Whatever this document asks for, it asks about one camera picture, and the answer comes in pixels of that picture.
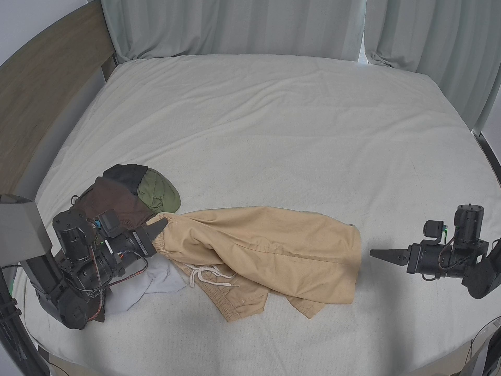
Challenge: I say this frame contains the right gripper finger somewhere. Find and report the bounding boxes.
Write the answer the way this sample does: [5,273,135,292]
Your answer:
[369,248,409,268]

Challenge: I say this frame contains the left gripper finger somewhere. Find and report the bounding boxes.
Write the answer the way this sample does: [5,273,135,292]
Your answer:
[146,219,168,239]

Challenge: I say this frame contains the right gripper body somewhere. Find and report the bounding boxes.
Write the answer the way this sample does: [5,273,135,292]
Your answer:
[407,240,444,278]

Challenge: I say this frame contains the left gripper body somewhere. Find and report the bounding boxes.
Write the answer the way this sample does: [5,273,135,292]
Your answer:
[104,227,158,268]

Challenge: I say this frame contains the beige shorts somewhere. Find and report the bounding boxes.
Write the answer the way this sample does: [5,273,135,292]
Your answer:
[151,206,362,322]

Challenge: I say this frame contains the bed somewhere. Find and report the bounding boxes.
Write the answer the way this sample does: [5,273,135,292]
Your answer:
[0,0,501,376]

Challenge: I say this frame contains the olive green garment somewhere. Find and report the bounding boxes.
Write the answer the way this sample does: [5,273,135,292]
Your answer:
[137,168,182,215]

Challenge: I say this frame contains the brown garment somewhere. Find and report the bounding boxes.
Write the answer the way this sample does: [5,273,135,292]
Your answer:
[71,176,162,231]

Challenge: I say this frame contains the white garment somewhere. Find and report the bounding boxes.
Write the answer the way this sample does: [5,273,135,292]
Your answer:
[105,256,187,315]

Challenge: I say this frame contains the black garment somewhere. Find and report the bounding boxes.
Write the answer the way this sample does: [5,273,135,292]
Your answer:
[103,164,150,196]

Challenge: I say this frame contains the pale green curtain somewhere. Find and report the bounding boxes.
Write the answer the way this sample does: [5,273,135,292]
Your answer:
[364,0,501,133]
[96,0,369,65]

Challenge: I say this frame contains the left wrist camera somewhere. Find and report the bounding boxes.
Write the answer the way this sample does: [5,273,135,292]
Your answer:
[96,209,128,239]

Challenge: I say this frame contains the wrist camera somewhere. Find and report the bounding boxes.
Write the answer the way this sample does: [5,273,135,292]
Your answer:
[424,220,447,246]
[96,209,128,239]

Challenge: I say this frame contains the black cable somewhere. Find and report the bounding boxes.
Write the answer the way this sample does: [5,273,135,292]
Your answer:
[88,255,148,322]

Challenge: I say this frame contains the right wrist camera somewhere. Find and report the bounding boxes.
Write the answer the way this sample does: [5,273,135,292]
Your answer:
[424,220,447,246]

